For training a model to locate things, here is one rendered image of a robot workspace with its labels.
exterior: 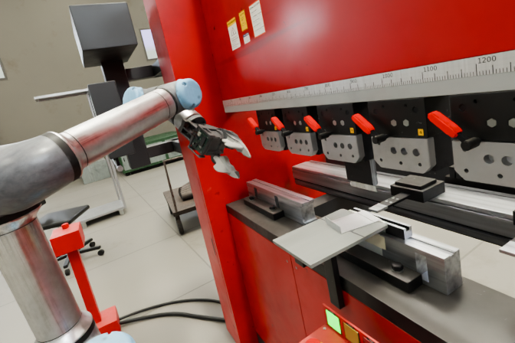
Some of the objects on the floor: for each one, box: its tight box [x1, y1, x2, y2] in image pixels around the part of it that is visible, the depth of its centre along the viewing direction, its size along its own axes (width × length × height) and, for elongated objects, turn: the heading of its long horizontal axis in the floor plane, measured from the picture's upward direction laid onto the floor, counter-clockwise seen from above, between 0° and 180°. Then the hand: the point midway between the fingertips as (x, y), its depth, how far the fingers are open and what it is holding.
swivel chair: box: [38, 199, 104, 276], centre depth 335 cm, size 67×67×105 cm
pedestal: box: [50, 221, 121, 335], centre depth 209 cm, size 20×25×83 cm
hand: (243, 164), depth 82 cm, fingers open, 5 cm apart
